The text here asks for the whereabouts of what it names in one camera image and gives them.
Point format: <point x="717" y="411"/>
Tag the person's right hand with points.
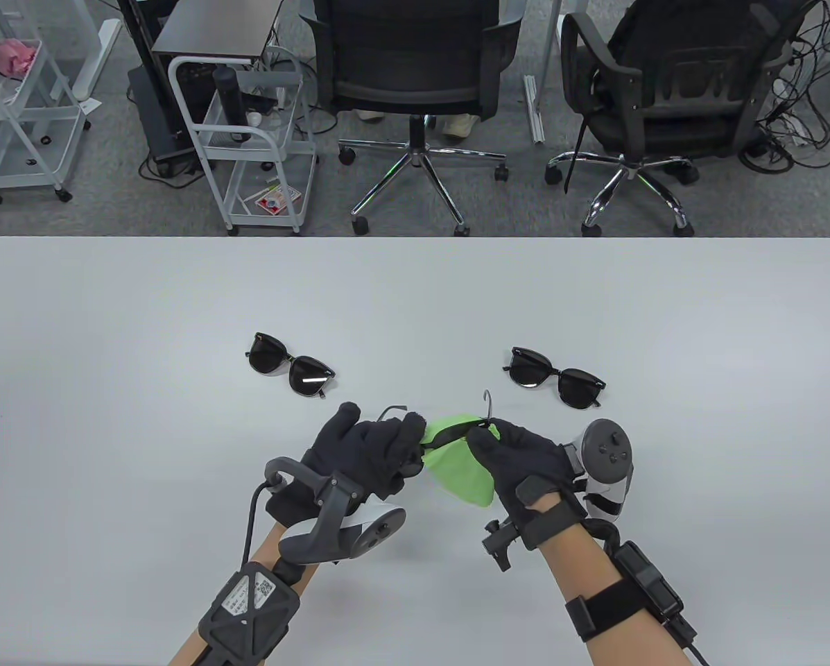
<point x="525" y="472"/>

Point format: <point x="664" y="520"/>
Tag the person's left hand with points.
<point x="373" y="451"/>

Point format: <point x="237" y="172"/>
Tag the green cleaning cloth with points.
<point x="463" y="479"/>

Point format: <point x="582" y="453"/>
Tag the black thin-armed sunglasses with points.
<point x="449" y="436"/>

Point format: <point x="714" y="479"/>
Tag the black thick-framed sunglasses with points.
<point x="529" y="368"/>

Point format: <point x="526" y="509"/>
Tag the black sunglasses gold metal bridge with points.
<point x="269" y="354"/>

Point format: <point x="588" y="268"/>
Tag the person's right forearm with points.
<point x="571" y="558"/>

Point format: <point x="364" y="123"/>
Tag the person's left forearm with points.
<point x="267" y="544"/>

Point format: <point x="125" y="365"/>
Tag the grey VR controller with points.
<point x="380" y="524"/>
<point x="609" y="447"/>

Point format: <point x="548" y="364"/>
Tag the black wrist sensor box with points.
<point x="647" y="576"/>

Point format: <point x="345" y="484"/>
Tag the black sensor box white label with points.
<point x="248" y="610"/>

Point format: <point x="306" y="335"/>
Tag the red white packet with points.
<point x="276" y="201"/>

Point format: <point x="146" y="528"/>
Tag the white desk leg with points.
<point x="96" y="62"/>
<point x="534" y="111"/>

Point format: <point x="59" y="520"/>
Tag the black office chair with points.
<point x="414" y="90"/>
<point x="664" y="125"/>

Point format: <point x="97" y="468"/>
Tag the small black device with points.
<point x="262" y="104"/>

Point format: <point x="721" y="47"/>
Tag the black bottle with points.
<point x="229" y="97"/>

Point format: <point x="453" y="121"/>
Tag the black computer tower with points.
<point x="152" y="118"/>

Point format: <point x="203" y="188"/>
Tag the white power strip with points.
<point x="796" y="132"/>

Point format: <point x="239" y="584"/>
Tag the dark side table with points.
<point x="213" y="31"/>

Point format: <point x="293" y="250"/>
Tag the white mesh utility cart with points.
<point x="26" y="142"/>

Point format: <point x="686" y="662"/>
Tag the pink cloth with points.
<point x="9" y="55"/>

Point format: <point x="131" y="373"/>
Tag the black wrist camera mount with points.
<point x="501" y="544"/>

